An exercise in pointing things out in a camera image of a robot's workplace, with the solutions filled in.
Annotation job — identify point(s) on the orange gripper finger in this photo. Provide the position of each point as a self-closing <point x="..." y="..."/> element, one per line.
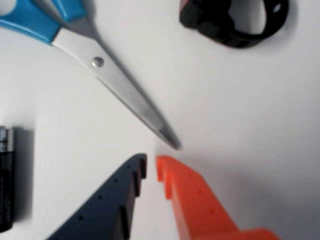
<point x="195" y="205"/>

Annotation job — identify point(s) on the navy gripper finger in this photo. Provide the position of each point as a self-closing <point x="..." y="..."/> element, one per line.
<point x="105" y="207"/>

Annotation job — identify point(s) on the black cylindrical battery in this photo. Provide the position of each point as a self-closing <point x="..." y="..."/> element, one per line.
<point x="5" y="180"/>

